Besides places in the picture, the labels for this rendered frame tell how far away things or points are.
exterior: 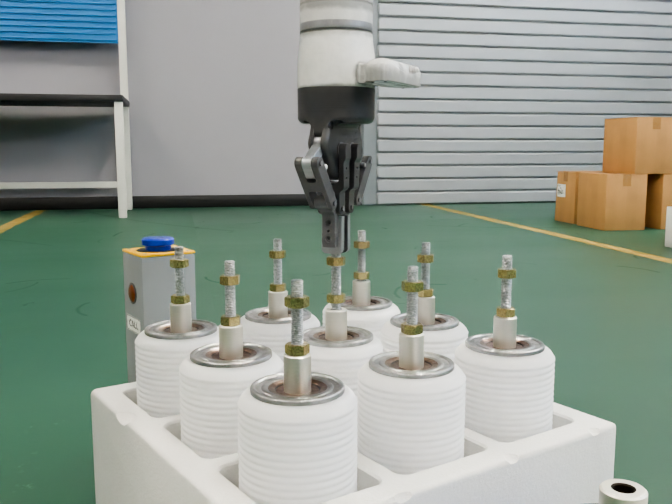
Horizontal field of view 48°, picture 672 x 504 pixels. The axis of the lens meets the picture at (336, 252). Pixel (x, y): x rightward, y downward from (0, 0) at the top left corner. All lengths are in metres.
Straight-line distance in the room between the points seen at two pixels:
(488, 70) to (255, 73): 1.79
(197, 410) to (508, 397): 0.28
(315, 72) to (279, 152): 4.96
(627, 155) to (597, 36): 2.28
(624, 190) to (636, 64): 2.54
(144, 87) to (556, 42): 3.16
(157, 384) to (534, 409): 0.37
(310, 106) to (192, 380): 0.27
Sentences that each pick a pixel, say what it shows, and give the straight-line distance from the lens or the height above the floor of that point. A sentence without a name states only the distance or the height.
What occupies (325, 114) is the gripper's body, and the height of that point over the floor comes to 0.47.
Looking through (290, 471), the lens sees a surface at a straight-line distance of 0.58.
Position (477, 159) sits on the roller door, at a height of 0.35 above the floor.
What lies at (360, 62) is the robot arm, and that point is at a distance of 0.71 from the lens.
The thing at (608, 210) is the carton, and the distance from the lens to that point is 4.22.
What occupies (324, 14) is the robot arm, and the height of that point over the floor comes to 0.56.
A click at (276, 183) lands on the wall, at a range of 5.67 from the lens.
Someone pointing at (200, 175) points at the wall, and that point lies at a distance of 5.62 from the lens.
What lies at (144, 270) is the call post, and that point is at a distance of 0.93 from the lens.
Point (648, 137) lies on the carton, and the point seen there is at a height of 0.49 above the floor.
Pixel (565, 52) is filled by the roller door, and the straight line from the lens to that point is 6.32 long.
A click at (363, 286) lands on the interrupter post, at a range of 0.91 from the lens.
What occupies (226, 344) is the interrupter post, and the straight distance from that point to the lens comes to 0.69.
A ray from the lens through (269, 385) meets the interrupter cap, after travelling 0.61.
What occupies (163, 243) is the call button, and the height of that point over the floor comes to 0.32.
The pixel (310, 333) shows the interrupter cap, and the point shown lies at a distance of 0.77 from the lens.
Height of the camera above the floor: 0.44
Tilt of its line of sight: 8 degrees down
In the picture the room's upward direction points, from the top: straight up
